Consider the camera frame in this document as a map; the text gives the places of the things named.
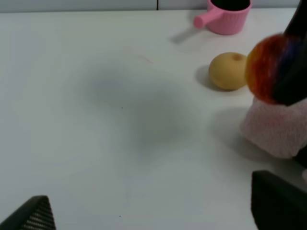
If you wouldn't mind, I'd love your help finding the pink toy saucepan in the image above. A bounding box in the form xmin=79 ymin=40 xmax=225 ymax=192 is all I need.
xmin=193 ymin=0 xmax=252 ymax=35

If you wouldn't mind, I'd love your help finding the rolled pink towel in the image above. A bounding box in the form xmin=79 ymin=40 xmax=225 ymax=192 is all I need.
xmin=241 ymin=98 xmax=307 ymax=159

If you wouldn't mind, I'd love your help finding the red blue bumpy ball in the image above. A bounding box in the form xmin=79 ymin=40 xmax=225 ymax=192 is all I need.
xmin=245 ymin=34 xmax=290 ymax=104

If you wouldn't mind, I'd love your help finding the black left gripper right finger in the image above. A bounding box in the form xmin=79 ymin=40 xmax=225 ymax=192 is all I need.
xmin=251 ymin=171 xmax=307 ymax=230

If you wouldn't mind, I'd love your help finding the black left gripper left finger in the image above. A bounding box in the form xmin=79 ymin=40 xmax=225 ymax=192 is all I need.
xmin=0 ymin=195 xmax=56 ymax=230

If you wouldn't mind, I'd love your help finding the tan round bun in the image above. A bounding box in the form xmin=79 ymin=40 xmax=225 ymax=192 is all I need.
xmin=208 ymin=52 xmax=247 ymax=91

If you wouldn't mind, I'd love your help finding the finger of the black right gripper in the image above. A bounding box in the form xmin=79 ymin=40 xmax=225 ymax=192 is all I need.
xmin=272 ymin=0 xmax=307 ymax=106

